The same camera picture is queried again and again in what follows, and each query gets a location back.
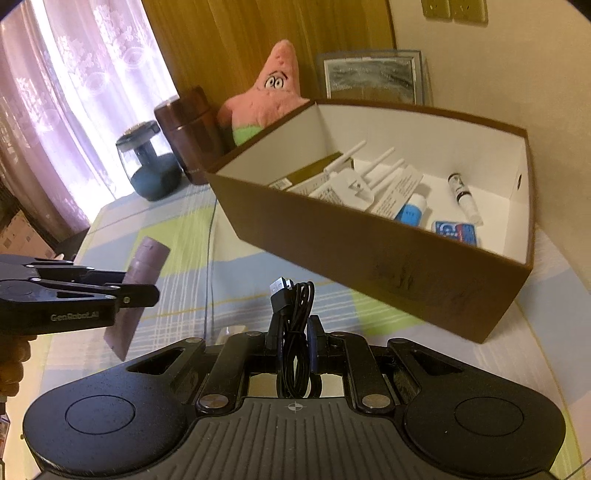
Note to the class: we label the blue card pack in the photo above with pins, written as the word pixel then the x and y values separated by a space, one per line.
pixel 455 231

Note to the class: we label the pink lace curtain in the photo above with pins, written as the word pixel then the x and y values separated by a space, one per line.
pixel 69 115

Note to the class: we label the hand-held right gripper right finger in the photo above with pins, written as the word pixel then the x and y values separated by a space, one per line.
pixel 316 344

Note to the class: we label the olive green small box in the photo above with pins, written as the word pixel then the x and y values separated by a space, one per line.
pixel 307 173

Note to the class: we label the person's left hand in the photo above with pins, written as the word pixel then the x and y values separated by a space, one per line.
pixel 16 362

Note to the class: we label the purple card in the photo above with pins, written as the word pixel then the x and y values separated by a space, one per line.
pixel 143 263

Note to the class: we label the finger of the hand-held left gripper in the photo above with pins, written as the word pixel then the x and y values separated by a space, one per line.
pixel 60 270
pixel 138 295

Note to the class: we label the blue white small box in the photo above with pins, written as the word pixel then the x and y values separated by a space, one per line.
pixel 413 210

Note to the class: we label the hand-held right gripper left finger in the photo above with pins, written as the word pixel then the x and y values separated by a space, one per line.
pixel 271 340

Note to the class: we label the pink starfish plush toy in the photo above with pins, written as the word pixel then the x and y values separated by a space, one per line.
pixel 272 99

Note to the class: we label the copper cylindrical canister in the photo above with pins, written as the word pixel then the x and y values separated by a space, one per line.
pixel 194 134

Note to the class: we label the brown cardboard box white inside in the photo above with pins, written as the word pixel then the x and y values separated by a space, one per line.
pixel 369 263

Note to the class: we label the dark teal glass humidifier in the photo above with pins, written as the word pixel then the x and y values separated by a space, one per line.
pixel 154 177

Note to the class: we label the white router with antennas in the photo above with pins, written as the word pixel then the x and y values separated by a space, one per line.
pixel 351 189

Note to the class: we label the white tube black label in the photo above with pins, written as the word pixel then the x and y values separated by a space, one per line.
pixel 464 198

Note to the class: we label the blue framed picture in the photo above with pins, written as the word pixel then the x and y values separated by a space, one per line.
pixel 369 76

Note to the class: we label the beige wall socket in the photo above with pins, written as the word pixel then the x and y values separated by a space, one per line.
pixel 468 9
pixel 436 7

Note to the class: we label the white paper leaflet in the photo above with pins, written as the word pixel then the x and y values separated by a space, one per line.
pixel 399 187

